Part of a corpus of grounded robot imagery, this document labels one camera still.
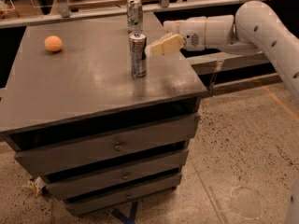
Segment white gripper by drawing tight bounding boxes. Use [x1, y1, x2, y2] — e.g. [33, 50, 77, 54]
[145, 17, 206, 56]

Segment silver redbull can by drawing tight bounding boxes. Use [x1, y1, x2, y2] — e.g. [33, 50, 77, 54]
[129, 32, 147, 77]

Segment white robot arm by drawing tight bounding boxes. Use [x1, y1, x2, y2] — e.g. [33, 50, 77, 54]
[149, 1, 299, 224]

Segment green white soda can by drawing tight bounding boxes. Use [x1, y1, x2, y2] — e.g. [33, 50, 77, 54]
[126, 0, 143, 33]

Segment top grey drawer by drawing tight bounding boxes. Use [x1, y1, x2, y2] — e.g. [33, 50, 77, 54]
[15, 113, 199, 176]

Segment grey drawer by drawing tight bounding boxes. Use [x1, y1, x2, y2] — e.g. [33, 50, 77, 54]
[65, 173, 182, 216]
[15, 113, 199, 176]
[47, 148, 188, 200]

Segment orange fruit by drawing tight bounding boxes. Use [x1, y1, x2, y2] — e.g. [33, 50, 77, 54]
[44, 35, 63, 52]

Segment middle grey drawer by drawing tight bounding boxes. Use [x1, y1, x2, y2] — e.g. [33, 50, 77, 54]
[47, 148, 188, 200]

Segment blue tape cross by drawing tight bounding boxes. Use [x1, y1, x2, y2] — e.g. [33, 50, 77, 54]
[111, 201, 139, 224]

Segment bottom grey drawer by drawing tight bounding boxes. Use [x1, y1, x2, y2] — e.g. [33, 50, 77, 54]
[65, 173, 182, 216]

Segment crumpled paper scrap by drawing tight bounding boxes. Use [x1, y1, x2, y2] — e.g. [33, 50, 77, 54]
[22, 177, 46, 197]

